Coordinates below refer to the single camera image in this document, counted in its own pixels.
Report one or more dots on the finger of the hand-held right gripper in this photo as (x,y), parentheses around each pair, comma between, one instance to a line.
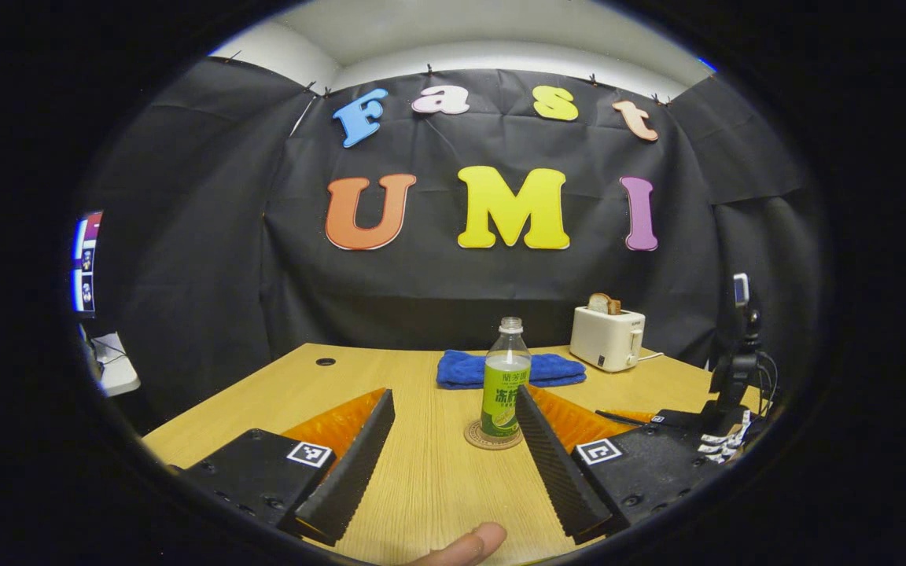
(634,417)

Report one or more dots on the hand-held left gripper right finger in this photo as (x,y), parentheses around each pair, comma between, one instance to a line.
(551,472)

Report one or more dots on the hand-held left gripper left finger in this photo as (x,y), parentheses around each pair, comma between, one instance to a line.
(355,472)

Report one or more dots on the round wooden coaster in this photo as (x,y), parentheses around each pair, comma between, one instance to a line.
(484,442)

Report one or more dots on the green label water bottle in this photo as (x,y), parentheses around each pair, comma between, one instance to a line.
(504,393)

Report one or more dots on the black phone stand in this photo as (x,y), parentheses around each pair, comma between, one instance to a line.
(736,369)

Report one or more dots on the white toaster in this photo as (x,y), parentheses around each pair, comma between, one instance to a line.
(602,338)

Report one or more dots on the bread slice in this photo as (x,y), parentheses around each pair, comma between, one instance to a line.
(602,303)

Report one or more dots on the blue folded towel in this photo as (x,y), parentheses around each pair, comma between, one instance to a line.
(461,369)

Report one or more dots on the smartphone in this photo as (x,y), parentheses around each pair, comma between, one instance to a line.
(741,289)

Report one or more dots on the black backdrop cloth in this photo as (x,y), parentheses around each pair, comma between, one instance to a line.
(453,291)

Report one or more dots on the white side table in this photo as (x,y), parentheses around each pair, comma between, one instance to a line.
(119,377)

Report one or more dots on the computer monitor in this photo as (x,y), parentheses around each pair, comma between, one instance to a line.
(86,263)

